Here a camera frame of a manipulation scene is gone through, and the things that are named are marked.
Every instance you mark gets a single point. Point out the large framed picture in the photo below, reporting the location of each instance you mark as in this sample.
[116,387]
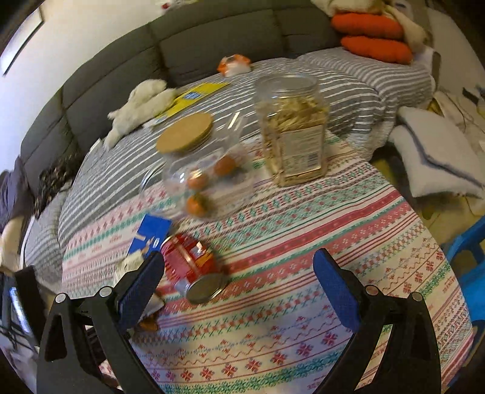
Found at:
[22,39]

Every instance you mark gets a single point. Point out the dark plaid cloth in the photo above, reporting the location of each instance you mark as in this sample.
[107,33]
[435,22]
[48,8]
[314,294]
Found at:
[53,178]

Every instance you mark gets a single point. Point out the beige blanket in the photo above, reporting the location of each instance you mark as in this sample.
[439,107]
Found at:
[341,4]

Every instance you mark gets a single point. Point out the white and red plush toy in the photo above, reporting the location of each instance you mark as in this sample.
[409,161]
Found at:
[170,3]

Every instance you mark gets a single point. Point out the grey striped sofa cover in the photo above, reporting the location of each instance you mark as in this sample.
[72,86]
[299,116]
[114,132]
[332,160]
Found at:
[113,166]

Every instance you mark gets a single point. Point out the grey floor cushion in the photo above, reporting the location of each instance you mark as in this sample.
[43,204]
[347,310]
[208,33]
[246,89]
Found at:
[435,140]
[420,178]

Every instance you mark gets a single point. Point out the red can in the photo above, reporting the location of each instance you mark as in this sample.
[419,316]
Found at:
[185,261]

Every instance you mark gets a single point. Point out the orange cushion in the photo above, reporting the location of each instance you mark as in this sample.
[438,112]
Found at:
[365,25]
[379,50]

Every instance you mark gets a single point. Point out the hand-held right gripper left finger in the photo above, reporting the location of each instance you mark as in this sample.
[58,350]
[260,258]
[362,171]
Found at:
[138,291]

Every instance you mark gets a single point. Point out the beige cloth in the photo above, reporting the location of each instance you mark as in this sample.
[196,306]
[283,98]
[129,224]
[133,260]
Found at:
[11,242]

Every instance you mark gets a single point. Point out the orange fruit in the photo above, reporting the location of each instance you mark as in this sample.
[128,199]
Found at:
[226,166]
[197,181]
[196,206]

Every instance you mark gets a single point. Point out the blue plastic stool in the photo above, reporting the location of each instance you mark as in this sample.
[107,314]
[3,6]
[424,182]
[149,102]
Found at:
[470,265]

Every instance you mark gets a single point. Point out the orange and white bag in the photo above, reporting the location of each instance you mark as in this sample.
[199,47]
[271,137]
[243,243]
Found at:
[233,63]

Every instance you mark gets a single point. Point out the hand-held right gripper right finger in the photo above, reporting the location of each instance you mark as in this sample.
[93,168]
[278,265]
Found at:
[335,291]

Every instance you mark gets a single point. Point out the purple jacket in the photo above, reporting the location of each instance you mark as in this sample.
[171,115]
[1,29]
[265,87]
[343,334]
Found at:
[15,193]

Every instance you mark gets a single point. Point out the glass teapot with cork lid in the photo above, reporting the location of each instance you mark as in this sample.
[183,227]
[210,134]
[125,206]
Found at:
[185,134]

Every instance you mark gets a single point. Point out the yellow book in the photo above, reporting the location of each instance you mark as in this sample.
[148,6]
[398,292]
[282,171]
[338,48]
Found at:
[193,94]

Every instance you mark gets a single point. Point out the clear plastic biscuit jar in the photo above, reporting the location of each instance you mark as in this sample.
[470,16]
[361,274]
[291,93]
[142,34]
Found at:
[291,125]

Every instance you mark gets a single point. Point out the grey sofa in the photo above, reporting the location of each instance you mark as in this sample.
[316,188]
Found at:
[113,68]

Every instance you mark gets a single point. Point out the small orange wrapper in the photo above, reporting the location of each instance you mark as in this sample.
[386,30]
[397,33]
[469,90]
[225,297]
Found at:
[147,324]

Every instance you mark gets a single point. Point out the patterned tablecloth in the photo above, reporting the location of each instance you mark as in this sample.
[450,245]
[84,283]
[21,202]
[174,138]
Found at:
[288,288]

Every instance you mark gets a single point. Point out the blue packet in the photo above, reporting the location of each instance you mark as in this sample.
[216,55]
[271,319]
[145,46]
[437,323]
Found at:
[151,233]

